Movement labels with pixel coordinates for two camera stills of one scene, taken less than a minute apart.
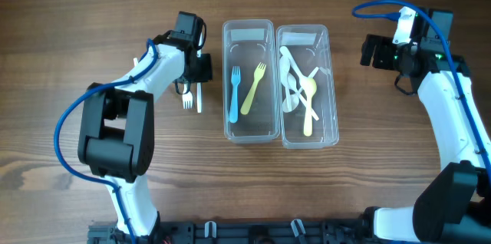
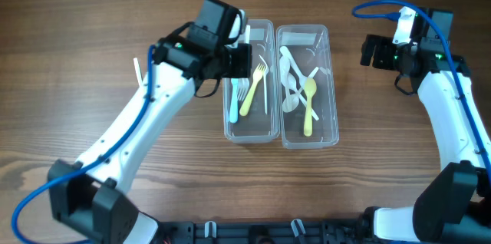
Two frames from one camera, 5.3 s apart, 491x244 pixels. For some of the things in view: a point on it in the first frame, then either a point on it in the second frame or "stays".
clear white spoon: [284, 74] stays
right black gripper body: [387, 54] stays
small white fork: [187, 99] -> [244, 83]
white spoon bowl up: [291, 83] stays
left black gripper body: [202, 69] -> [234, 61]
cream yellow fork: [258, 74] stays
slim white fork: [199, 84] -> [265, 73]
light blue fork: [235, 78] stays
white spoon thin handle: [294, 98] stays
